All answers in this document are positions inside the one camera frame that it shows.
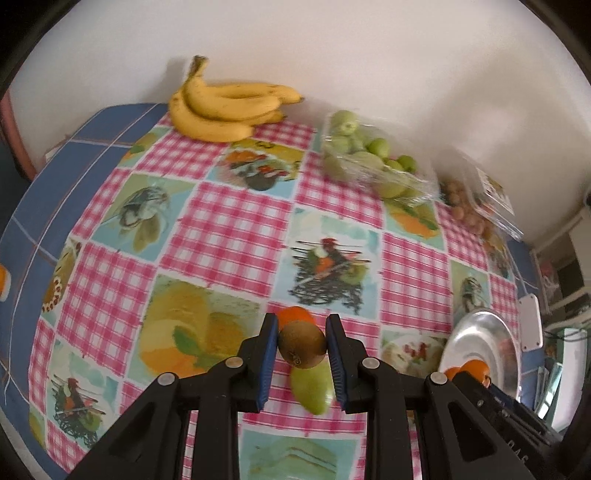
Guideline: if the pink checkered tablecloth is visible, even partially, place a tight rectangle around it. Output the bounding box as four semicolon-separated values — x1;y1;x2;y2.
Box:
28;108;520;480

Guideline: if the green mango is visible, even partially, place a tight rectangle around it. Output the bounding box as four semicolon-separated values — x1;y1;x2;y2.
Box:
290;359;335;415

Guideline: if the clear plastic box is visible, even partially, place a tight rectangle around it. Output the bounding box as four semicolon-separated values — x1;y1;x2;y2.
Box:
436;152;525;241

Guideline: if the white shelf unit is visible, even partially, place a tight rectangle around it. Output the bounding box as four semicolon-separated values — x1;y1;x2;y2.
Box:
531;217;591;319

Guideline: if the pile of brown longans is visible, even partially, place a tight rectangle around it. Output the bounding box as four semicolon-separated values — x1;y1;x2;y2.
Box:
438;180;490;238

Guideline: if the wrapped tray of green apples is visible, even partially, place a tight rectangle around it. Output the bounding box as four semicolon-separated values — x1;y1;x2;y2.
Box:
321;109;437;206

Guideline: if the yellow banana bunch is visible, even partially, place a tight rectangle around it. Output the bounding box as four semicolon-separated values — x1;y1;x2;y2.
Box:
168;55;305;143

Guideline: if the brown kiwi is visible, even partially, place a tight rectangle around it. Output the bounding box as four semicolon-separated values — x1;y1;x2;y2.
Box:
277;322;328;369

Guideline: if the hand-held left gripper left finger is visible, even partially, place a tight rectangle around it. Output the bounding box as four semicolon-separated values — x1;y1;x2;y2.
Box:
69;313;280;480

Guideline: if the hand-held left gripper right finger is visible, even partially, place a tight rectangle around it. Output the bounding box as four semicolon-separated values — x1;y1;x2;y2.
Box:
325;314;536;480

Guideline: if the white plastic box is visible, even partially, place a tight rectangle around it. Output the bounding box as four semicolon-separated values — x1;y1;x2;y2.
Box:
517;294;543;352

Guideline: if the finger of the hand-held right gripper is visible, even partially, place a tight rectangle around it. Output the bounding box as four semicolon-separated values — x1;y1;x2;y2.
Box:
451;371;514;428

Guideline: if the steel bowl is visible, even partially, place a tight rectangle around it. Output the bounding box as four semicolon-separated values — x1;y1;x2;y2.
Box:
438;308;522;398

